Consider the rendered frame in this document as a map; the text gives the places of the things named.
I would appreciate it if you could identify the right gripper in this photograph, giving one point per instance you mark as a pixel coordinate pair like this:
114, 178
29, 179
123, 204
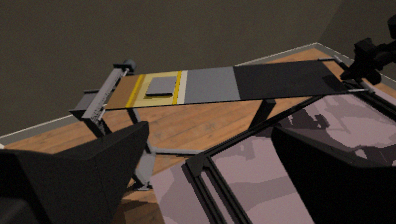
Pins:
385, 55

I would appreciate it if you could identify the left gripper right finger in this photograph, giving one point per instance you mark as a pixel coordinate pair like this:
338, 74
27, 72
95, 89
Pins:
336, 187

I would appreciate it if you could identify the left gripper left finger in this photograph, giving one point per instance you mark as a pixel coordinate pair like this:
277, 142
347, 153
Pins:
80, 185

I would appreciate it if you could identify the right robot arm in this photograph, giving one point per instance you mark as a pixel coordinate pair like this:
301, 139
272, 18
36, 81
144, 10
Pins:
392, 29

